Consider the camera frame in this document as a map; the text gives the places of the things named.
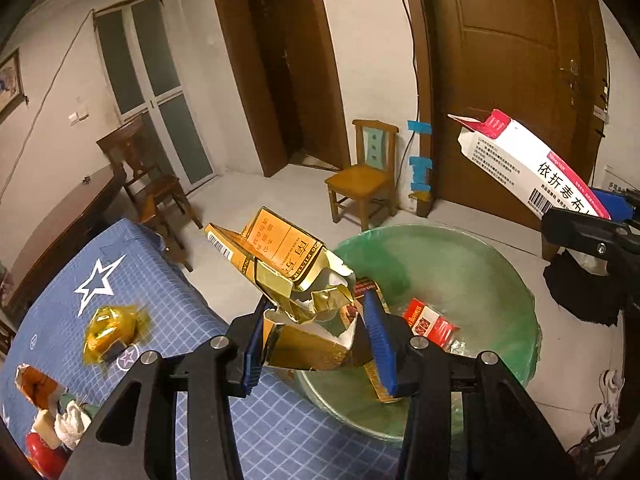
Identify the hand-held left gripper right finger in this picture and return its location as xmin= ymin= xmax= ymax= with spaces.
xmin=362 ymin=290 xmax=573 ymax=480

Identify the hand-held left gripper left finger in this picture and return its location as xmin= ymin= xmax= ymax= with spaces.
xmin=60 ymin=305 xmax=278 ymax=480

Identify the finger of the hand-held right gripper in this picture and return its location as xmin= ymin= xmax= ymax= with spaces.
xmin=590 ymin=187 xmax=640 ymax=223
xmin=541 ymin=208 xmax=640 ymax=273

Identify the white and pink medicine box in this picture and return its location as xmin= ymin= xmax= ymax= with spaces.
xmin=447 ymin=109 xmax=612 ymax=221

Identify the gold cardboard box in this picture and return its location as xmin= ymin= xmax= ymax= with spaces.
xmin=205 ymin=206 xmax=373 ymax=372

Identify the white towel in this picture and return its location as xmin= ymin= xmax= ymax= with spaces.
xmin=54 ymin=402 xmax=93 ymax=450

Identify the beige sponge block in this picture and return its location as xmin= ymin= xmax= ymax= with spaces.
xmin=31 ymin=409 xmax=63 ymax=448

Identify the white paper notice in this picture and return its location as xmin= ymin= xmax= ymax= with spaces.
xmin=602 ymin=165 xmax=636 ymax=196

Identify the black cloth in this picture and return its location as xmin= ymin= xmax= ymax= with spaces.
xmin=543 ymin=250 xmax=626 ymax=328

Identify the red snack packet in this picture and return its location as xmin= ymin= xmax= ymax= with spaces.
xmin=402 ymin=298 xmax=461 ymax=348

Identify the blue star-print tablecloth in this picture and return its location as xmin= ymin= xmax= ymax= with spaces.
xmin=0 ymin=217 xmax=406 ymax=480

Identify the white patterned object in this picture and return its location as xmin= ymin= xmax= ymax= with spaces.
xmin=591 ymin=370 xmax=626 ymax=433

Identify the yellow plastic wrapper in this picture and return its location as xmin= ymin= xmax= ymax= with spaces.
xmin=82 ymin=302 xmax=151 ymax=368

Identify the blue tape patch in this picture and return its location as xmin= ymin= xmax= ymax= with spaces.
xmin=409 ymin=156 xmax=434 ymax=193

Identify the small light wooden chair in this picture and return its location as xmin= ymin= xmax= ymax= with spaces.
xmin=325 ymin=119 xmax=399 ymax=231

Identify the dark wooden chair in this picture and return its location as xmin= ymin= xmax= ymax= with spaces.
xmin=96 ymin=114 xmax=198 ymax=273

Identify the brown wooden door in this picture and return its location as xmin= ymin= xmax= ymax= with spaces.
xmin=397 ymin=0 xmax=608 ymax=231

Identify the orange and white crumpled packet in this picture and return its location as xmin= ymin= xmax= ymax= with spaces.
xmin=15 ymin=365 xmax=68 ymax=408

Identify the red apple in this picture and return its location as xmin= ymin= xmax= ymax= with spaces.
xmin=25 ymin=432 xmax=71 ymax=480

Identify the dark wooden table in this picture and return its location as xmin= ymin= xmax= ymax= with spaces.
xmin=0 ymin=165 xmax=128 ymax=321

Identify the frosted glass door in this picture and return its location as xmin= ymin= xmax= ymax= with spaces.
xmin=92 ymin=0 xmax=217 ymax=196

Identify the metal door handle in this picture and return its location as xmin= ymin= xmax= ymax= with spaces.
xmin=565 ymin=59 xmax=583 ymax=108

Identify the brown door frame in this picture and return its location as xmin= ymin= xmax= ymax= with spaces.
xmin=206 ymin=0 xmax=351 ymax=178

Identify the thin wall cable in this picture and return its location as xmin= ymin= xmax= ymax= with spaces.
xmin=17 ymin=10 xmax=98 ymax=148

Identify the framed wall picture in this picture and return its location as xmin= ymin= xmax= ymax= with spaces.
xmin=0 ymin=49 xmax=26 ymax=123

